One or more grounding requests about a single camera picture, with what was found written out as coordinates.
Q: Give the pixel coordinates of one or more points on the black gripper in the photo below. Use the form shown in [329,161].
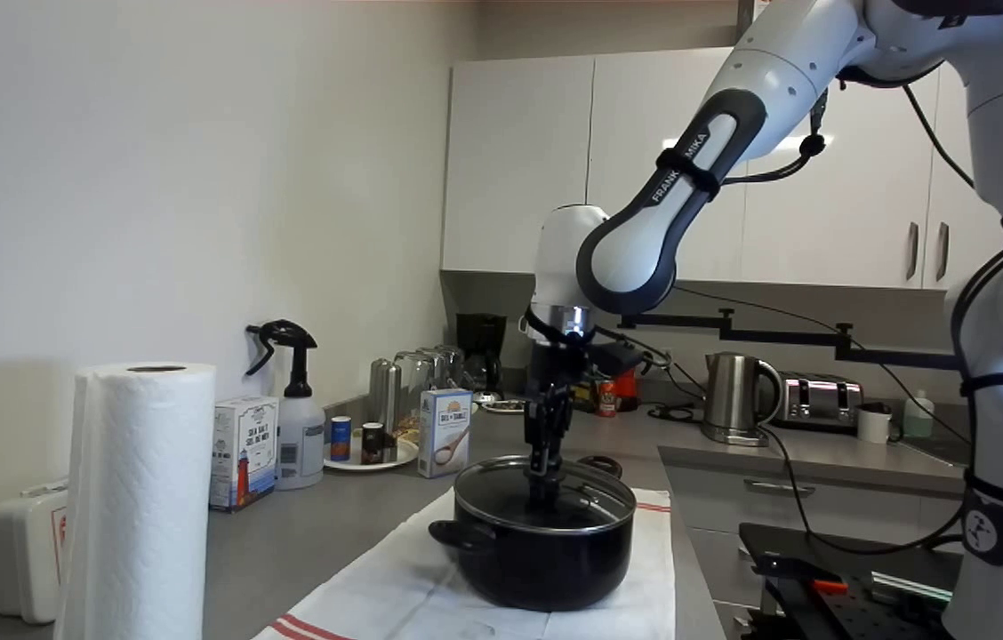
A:
[549,406]

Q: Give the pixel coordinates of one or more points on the glass lid with black knob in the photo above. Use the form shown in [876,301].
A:
[581,497]

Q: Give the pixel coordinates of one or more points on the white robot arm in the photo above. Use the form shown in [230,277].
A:
[764,94]

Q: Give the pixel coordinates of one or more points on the black cooking pot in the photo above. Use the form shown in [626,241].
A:
[534,553]

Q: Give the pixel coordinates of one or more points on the red moka pot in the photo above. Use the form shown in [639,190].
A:
[625,367]

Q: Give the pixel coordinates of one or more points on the small white milk carton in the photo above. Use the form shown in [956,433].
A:
[446,432]

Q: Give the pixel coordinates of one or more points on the black coffee machine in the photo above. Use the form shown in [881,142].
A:
[482,337]

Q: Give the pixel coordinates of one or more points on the white plate with spice jars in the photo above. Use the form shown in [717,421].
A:
[364,444]

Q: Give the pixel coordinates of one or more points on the white towel with red stripes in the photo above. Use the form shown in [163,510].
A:
[407,589]

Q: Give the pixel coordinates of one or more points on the stainless steel electric kettle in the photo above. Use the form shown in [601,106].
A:
[745,394]

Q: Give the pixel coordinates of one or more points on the spray bottle with black nozzle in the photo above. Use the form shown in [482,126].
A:
[301,421]

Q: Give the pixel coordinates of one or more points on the silver toaster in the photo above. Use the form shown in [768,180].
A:
[822,402]

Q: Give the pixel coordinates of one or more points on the white carton box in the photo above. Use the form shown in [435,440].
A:
[244,462]

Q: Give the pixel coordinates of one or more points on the white mug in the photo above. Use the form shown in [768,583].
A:
[873,424]

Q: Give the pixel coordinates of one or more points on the black device with red button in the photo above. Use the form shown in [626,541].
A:
[848,589]

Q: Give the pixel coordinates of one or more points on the white paper towel roll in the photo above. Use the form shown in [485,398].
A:
[135,517]

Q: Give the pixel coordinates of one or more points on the white upper kitchen cabinets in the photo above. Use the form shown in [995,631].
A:
[881,208]

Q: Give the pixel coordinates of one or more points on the white napkin stack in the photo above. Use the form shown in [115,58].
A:
[33,553]

